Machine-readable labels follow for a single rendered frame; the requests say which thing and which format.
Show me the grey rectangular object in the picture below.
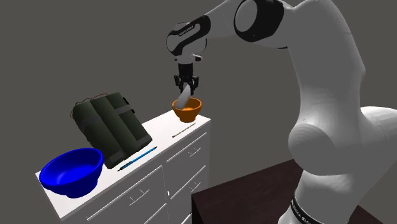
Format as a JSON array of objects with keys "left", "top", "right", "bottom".
[{"left": 176, "top": 85, "right": 192, "bottom": 110}]

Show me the dark brown robot stand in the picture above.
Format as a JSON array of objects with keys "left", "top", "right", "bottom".
[{"left": 191, "top": 158, "right": 384, "bottom": 224}]

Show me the thin brown pencil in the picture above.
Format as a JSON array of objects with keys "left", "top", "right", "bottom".
[{"left": 172, "top": 122, "right": 197, "bottom": 139}]

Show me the blue bowl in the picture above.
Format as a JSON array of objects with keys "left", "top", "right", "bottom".
[{"left": 38, "top": 147, "right": 104, "bottom": 199}]

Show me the dark green strapped bundle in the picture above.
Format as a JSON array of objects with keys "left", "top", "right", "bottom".
[{"left": 72, "top": 92, "right": 153, "bottom": 170}]

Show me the blue pen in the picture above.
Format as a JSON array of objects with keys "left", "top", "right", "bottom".
[{"left": 117, "top": 146, "right": 158, "bottom": 172}]

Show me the orange bowl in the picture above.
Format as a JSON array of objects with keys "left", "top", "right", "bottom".
[{"left": 171, "top": 96, "right": 203, "bottom": 123}]

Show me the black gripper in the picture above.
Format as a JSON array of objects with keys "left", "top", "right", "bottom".
[{"left": 173, "top": 62, "right": 200, "bottom": 96}]

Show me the white chest of drawers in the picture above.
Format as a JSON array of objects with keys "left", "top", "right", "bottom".
[{"left": 35, "top": 109, "right": 212, "bottom": 224}]

